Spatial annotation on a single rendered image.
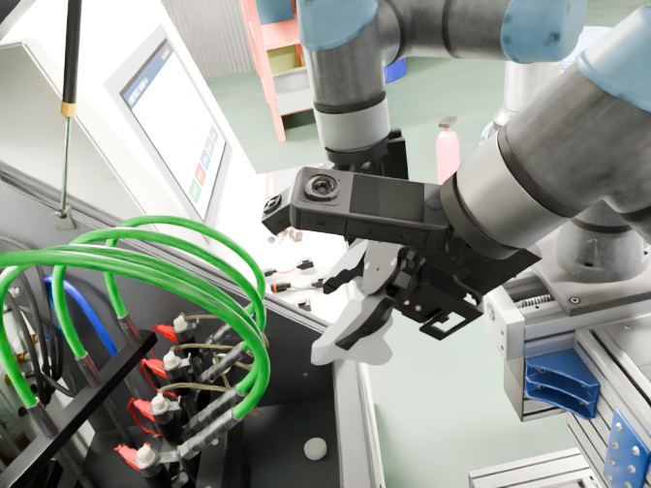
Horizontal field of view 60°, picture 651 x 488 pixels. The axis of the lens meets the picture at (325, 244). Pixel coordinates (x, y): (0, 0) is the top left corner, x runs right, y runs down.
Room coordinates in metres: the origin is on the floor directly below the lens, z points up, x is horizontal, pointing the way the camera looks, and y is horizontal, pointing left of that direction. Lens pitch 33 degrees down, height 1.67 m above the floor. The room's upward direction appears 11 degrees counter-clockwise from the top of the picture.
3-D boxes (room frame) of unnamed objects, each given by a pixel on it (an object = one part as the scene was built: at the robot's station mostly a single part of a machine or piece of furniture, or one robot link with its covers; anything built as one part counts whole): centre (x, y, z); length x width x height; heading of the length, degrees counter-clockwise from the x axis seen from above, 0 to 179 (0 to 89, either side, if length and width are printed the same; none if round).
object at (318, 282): (0.92, 0.07, 0.99); 0.12 x 0.02 x 0.02; 83
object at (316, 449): (0.64, 0.09, 0.84); 0.04 x 0.04 x 0.01
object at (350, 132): (0.56, -0.05, 1.45); 0.08 x 0.08 x 0.05
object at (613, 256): (0.76, -0.47, 1.09); 0.15 x 0.15 x 0.10
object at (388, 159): (0.56, -0.06, 1.37); 0.09 x 0.08 x 0.12; 86
